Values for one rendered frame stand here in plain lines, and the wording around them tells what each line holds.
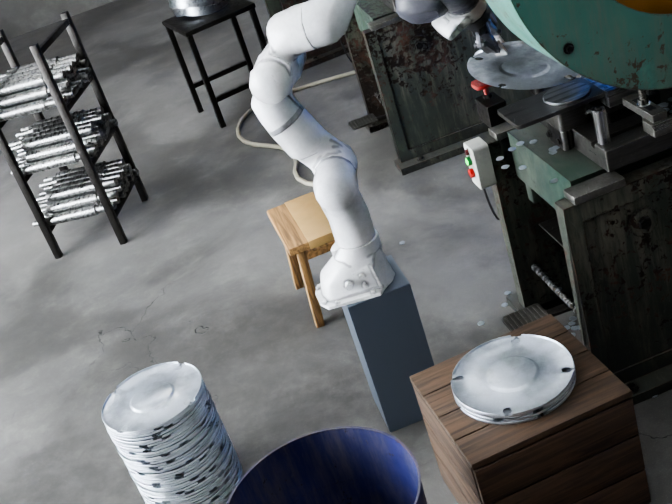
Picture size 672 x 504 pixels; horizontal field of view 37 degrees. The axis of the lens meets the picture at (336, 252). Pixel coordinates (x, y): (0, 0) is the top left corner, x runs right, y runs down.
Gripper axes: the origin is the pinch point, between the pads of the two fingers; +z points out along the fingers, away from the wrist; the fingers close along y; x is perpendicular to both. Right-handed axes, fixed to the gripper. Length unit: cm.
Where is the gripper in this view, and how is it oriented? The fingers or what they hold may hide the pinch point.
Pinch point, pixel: (497, 45)
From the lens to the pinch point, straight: 255.5
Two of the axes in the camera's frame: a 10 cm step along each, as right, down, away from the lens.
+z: 4.5, 2.4, 8.6
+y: 0.8, -9.7, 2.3
